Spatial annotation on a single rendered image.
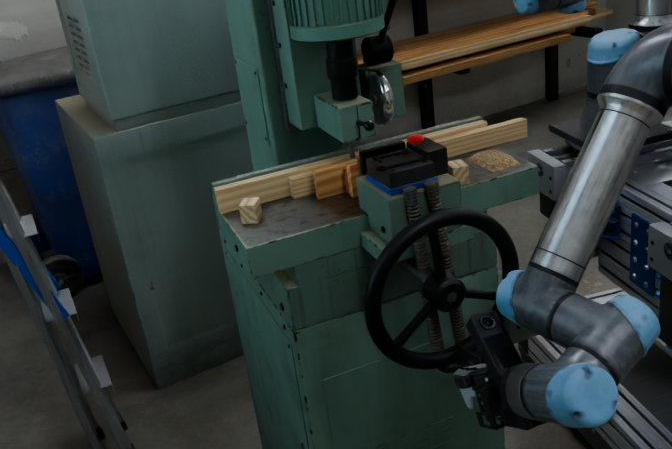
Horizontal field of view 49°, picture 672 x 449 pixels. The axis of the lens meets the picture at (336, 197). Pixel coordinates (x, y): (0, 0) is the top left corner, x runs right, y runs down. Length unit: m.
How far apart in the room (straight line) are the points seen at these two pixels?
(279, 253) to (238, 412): 1.16
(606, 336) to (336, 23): 0.69
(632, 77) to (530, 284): 0.32
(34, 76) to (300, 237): 1.89
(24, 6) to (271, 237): 2.49
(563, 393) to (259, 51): 0.93
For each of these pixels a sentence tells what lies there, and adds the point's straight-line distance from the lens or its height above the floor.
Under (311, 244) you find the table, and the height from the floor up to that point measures 0.87.
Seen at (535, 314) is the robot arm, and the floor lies 0.87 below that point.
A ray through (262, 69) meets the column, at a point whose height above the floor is 1.12.
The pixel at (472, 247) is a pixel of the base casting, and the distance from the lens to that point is 1.48.
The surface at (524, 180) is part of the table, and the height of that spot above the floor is 0.88.
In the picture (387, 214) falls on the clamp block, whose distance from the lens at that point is 1.25.
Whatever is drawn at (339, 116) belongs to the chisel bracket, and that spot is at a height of 1.05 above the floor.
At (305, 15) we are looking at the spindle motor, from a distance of 1.33.
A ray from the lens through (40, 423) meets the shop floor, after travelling 2.63.
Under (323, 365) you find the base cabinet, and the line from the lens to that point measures 1.43.
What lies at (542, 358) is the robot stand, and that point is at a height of 0.18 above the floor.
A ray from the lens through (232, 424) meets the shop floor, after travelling 2.36.
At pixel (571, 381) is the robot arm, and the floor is 0.87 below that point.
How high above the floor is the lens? 1.44
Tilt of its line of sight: 22 degrees down
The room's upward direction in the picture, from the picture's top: 7 degrees counter-clockwise
